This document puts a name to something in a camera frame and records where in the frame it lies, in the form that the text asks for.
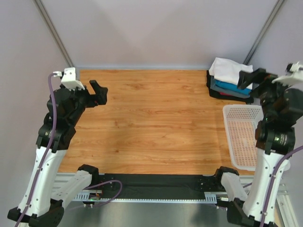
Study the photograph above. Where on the aluminium corner post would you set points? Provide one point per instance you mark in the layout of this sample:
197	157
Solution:
265	28
53	31

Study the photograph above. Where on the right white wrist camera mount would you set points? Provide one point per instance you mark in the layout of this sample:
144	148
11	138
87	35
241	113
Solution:
294	75

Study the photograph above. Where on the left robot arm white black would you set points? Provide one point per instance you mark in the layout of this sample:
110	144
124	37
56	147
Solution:
40	206

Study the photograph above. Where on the white plastic perforated basket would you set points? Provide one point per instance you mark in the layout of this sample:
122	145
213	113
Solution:
240	122

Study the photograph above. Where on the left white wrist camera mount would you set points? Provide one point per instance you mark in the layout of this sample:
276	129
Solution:
70	79

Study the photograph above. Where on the white t-shirt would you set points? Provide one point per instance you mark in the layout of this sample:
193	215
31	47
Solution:
226	70

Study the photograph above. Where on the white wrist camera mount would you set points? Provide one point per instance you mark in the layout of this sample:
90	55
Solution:
294	75
70	79

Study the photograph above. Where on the folded black t-shirt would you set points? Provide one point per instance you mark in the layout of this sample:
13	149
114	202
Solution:
216	94

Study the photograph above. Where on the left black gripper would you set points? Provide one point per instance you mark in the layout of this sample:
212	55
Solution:
100	97

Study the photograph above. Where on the right aluminium corner post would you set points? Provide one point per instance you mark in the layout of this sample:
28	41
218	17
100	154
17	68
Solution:
265	28

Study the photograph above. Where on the folded red t-shirt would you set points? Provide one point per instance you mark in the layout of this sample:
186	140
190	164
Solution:
224	94

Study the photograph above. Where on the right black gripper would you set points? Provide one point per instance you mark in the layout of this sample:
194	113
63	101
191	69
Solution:
260	75

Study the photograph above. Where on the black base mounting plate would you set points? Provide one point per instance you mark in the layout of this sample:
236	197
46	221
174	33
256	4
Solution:
159	187

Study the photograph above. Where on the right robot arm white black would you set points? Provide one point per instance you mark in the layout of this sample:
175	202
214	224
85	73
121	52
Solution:
256	208

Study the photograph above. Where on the left aluminium corner post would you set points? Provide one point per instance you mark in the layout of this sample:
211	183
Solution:
53	31

